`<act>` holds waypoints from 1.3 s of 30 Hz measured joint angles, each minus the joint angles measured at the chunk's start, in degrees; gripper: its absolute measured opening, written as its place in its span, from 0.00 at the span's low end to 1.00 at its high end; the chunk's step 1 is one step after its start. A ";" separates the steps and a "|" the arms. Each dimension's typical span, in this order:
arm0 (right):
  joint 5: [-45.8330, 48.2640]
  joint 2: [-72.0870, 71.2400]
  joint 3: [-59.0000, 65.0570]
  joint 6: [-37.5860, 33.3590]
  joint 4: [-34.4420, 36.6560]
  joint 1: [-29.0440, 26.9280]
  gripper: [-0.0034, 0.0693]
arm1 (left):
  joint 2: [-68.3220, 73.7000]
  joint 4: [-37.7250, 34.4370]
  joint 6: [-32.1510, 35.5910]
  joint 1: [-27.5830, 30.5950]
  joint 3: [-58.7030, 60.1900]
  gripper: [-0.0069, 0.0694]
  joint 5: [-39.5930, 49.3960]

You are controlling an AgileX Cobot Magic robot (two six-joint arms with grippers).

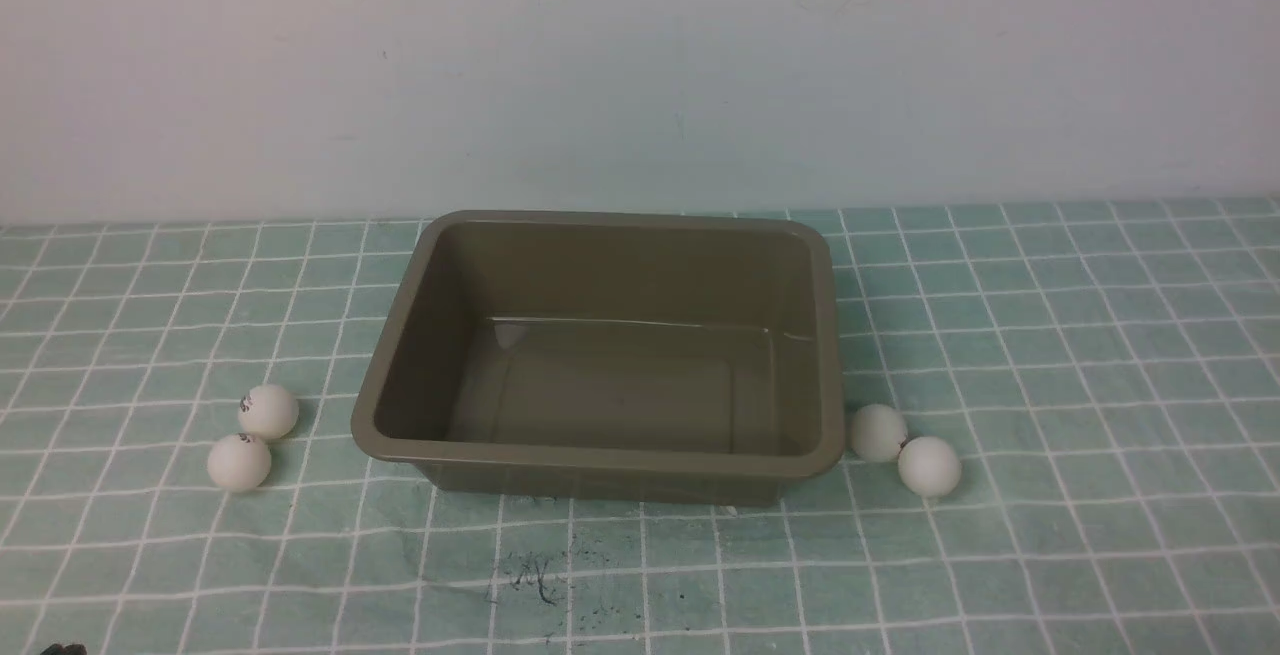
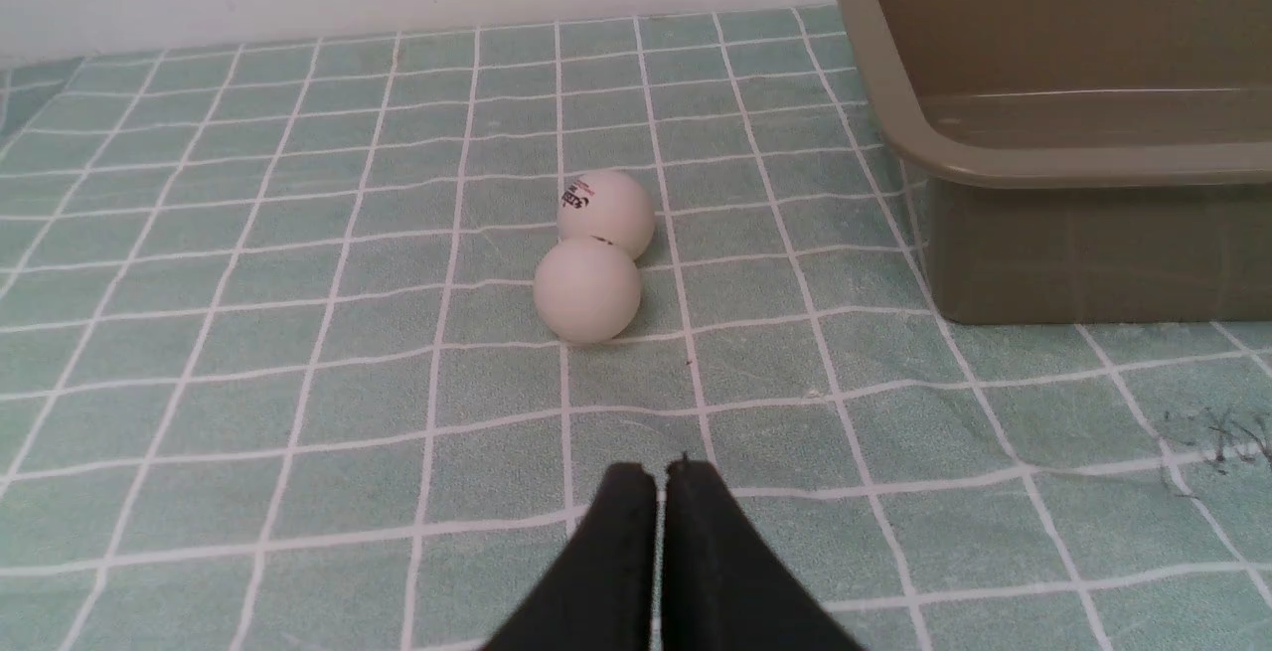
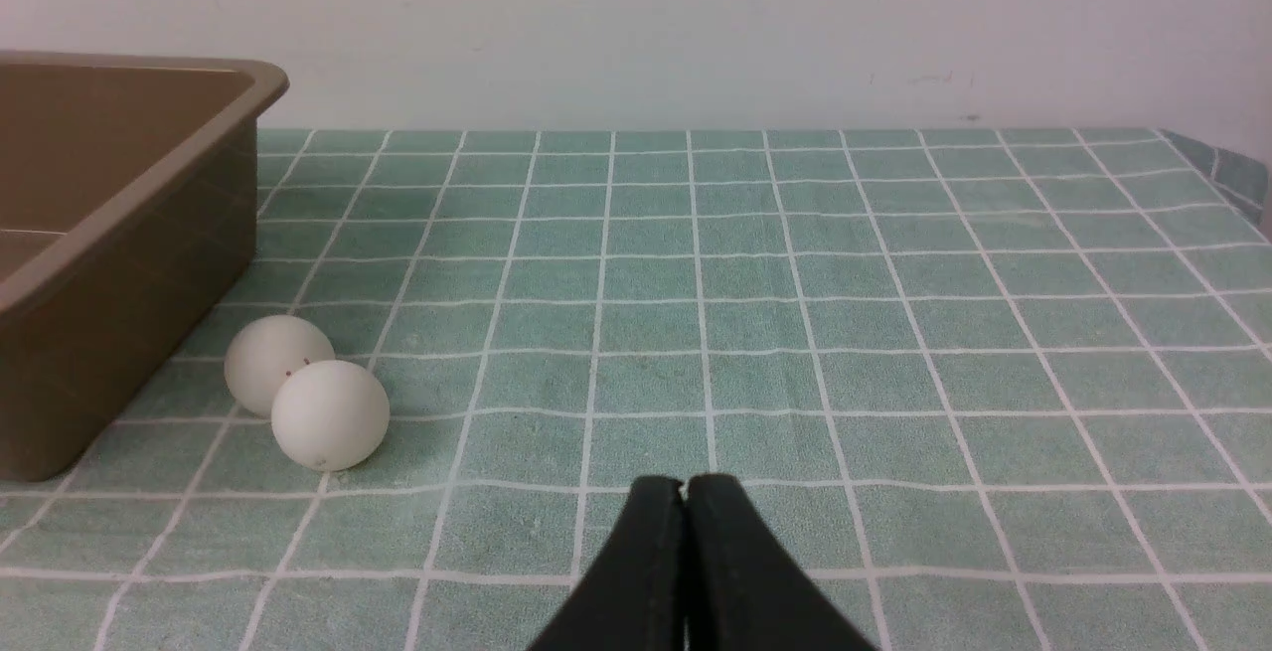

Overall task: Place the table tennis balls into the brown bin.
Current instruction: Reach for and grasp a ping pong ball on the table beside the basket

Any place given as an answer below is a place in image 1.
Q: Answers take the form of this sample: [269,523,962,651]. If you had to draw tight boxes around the olive plastic storage bin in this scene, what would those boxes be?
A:
[349,210,846,507]

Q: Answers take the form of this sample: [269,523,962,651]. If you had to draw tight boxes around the white ping-pong ball with logo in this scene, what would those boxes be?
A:
[237,383,300,441]

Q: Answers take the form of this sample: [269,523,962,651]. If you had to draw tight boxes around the green checkered tablecloth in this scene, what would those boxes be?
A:
[1,198,1279,654]

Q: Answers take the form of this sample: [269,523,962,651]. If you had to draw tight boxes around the dark object at bottom edge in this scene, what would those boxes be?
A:
[40,643,88,655]

